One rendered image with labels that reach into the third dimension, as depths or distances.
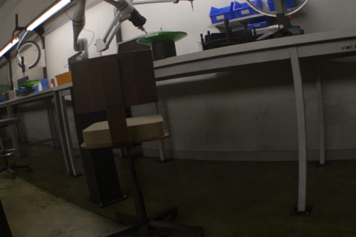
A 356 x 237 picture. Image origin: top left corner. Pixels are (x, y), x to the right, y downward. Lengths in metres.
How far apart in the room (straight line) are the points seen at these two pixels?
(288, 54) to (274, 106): 1.06
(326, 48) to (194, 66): 0.77
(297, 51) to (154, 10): 1.99
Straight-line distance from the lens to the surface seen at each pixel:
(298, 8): 1.75
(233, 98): 2.51
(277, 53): 1.39
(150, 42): 1.69
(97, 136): 1.15
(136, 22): 1.61
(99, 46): 2.18
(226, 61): 1.50
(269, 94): 2.38
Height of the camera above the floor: 0.75
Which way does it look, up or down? 3 degrees down
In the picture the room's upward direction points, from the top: 8 degrees counter-clockwise
